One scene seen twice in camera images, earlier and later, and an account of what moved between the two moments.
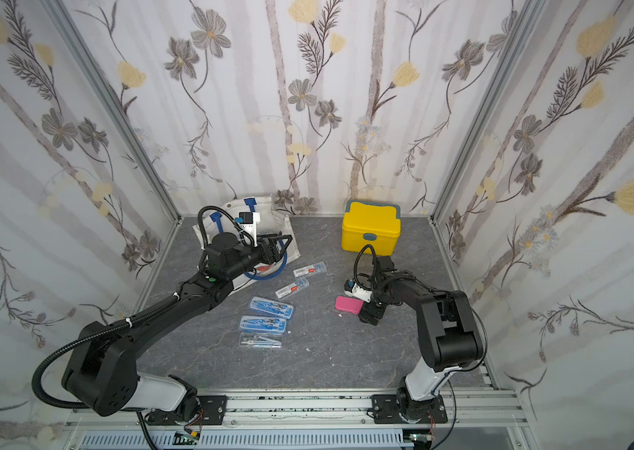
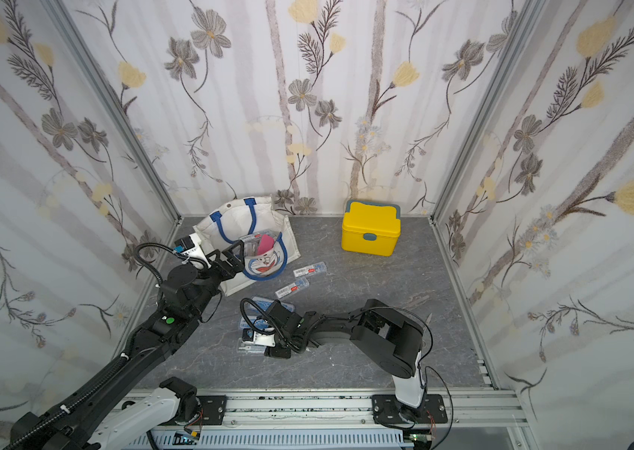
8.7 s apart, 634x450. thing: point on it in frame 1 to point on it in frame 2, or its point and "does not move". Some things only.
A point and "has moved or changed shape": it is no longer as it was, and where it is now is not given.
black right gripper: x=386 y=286 to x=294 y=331
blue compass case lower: x=250 y=323 does not move
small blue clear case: x=309 y=269 does not move
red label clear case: x=288 y=290 does not move
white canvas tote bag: x=253 y=217 does not move
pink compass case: x=349 y=305 has moved or changed shape
